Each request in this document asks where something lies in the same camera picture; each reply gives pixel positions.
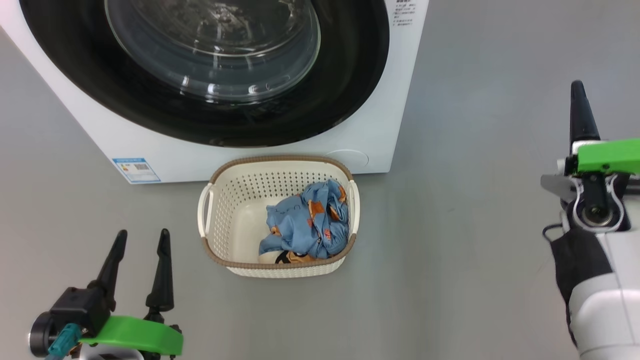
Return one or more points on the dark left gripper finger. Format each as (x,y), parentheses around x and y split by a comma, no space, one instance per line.
(112,265)
(162,275)

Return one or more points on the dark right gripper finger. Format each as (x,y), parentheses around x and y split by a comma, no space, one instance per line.
(582,117)

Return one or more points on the white front-load washing machine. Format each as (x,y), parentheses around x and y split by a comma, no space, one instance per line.
(310,135)

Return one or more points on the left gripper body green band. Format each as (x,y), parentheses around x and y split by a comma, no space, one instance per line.
(135,335)

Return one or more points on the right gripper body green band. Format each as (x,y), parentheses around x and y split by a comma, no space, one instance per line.
(607,157)

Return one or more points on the cream perforated laundry basket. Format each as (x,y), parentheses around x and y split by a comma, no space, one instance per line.
(235,220)

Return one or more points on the black round glass washer door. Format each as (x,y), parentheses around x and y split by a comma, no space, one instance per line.
(345,75)

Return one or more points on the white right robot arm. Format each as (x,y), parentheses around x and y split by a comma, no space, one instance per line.
(600,300)

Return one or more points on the blue cartoon print garment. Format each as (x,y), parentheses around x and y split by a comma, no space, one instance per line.
(300,225)

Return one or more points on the round white filter cover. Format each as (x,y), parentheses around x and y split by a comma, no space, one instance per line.
(350,159)

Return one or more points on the blue energy label sticker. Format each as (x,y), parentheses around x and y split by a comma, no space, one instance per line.
(136,170)

